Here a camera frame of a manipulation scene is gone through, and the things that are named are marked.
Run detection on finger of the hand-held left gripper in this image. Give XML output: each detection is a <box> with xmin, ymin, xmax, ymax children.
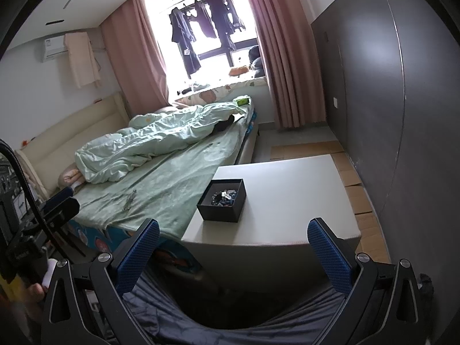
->
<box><xmin>43</xmin><ymin>186</ymin><xmax>80</xmax><ymax>228</ymax></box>

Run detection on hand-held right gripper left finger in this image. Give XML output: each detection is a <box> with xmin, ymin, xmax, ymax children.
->
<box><xmin>41</xmin><ymin>217</ymin><xmax>161</xmax><ymax>345</ymax></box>

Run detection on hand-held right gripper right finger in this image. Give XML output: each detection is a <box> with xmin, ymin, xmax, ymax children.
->
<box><xmin>307</xmin><ymin>217</ymin><xmax>430</xmax><ymax>345</ymax></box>

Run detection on black jewelry box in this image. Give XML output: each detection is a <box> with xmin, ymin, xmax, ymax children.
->
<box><xmin>196</xmin><ymin>179</ymin><xmax>247</xmax><ymax>223</ymax></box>

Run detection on brown bead bracelet pile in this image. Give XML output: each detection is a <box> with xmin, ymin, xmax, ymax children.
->
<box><xmin>218</xmin><ymin>190</ymin><xmax>238</xmax><ymax>206</ymax></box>

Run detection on person's left hand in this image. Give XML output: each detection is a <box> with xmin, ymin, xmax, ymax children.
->
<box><xmin>24</xmin><ymin>282</ymin><xmax>47</xmax><ymax>328</ymax></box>

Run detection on pink pillow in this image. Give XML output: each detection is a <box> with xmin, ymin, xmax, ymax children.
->
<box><xmin>58</xmin><ymin>163</ymin><xmax>84</xmax><ymax>189</ymax></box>

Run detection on cardboard floor sheets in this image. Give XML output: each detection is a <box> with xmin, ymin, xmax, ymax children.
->
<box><xmin>269</xmin><ymin>140</ymin><xmax>390</xmax><ymax>263</ymax></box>

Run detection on beige padded headboard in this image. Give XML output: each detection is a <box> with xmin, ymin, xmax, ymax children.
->
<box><xmin>14</xmin><ymin>91</ymin><xmax>132</xmax><ymax>202</ymax></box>

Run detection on bed with green sheet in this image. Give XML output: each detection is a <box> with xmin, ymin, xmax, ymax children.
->
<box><xmin>57</xmin><ymin>97</ymin><xmax>260</xmax><ymax>277</ymax></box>

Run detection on white low table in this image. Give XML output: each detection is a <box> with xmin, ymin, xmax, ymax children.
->
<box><xmin>181</xmin><ymin>154</ymin><xmax>362</xmax><ymax>292</ymax></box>

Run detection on light green quilt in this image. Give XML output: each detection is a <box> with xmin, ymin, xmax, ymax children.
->
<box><xmin>75</xmin><ymin>101</ymin><xmax>252</xmax><ymax>184</ymax></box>

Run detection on beige hanging towel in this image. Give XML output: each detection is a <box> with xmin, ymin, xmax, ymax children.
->
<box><xmin>64</xmin><ymin>32</ymin><xmax>102</xmax><ymax>89</ymax></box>

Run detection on dark cloth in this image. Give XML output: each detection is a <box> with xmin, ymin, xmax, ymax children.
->
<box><xmin>212</xmin><ymin>114</ymin><xmax>235</xmax><ymax>132</ymax></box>

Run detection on white air conditioner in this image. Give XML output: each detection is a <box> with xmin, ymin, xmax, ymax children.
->
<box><xmin>39</xmin><ymin>35</ymin><xmax>69</xmax><ymax>62</ymax></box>

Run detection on pink curtain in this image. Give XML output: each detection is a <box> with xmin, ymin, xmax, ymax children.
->
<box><xmin>101</xmin><ymin>0</ymin><xmax>170</xmax><ymax>123</ymax></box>
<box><xmin>237</xmin><ymin>0</ymin><xmax>327</xmax><ymax>130</ymax></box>

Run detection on patterned window seat cushion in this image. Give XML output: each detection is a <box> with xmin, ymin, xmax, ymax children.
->
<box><xmin>175</xmin><ymin>77</ymin><xmax>268</xmax><ymax>106</ymax></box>

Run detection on hanging dark clothes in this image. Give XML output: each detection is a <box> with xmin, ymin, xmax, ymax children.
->
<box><xmin>169</xmin><ymin>0</ymin><xmax>247</xmax><ymax>80</ymax></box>

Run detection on dark pillows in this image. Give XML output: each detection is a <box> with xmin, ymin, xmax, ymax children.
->
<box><xmin>248</xmin><ymin>45</ymin><xmax>267</xmax><ymax>78</ymax></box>

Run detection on black cable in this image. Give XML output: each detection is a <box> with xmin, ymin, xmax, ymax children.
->
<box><xmin>0</xmin><ymin>140</ymin><xmax>87</xmax><ymax>259</ymax></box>

